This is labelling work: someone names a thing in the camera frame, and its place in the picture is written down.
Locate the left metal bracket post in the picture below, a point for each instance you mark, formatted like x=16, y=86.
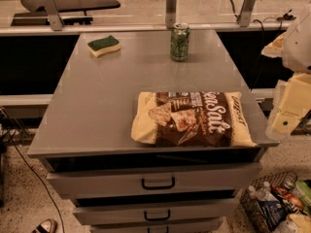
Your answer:
x=54, y=18

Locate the green package in basket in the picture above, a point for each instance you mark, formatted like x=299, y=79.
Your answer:
x=303, y=192

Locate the grey drawer cabinet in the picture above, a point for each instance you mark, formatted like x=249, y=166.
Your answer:
x=141, y=143

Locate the green and yellow sponge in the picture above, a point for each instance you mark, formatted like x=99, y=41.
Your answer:
x=104, y=45

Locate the right metal bracket post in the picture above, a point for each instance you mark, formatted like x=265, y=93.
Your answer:
x=244, y=17

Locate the middle metal bracket post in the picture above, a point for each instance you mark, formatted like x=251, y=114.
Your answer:
x=170, y=13

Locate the clear plastic water bottle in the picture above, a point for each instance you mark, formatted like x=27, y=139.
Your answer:
x=264, y=192

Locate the wire basket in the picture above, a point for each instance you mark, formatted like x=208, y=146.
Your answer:
x=265, y=216

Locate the sandal on floor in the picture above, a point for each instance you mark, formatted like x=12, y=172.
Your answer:
x=46, y=226

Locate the bottom drawer with black handle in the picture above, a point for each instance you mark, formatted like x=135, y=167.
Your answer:
x=196, y=226

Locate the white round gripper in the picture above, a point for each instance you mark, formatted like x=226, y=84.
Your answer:
x=299, y=48

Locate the brown sea salt chip bag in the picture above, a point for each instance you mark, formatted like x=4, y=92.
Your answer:
x=184, y=119

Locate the green soda can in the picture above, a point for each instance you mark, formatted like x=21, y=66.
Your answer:
x=180, y=36

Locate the drawer with black handle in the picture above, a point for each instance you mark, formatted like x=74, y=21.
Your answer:
x=155, y=212
x=196, y=226
x=150, y=181

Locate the top drawer with black handle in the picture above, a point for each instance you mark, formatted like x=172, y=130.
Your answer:
x=150, y=181

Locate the middle drawer with black handle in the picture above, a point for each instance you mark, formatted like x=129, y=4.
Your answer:
x=155, y=212

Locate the metal bracket post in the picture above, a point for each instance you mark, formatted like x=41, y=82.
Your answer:
x=244, y=17
x=170, y=13
x=54, y=18

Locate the red snack package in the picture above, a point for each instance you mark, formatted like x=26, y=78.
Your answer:
x=287, y=195

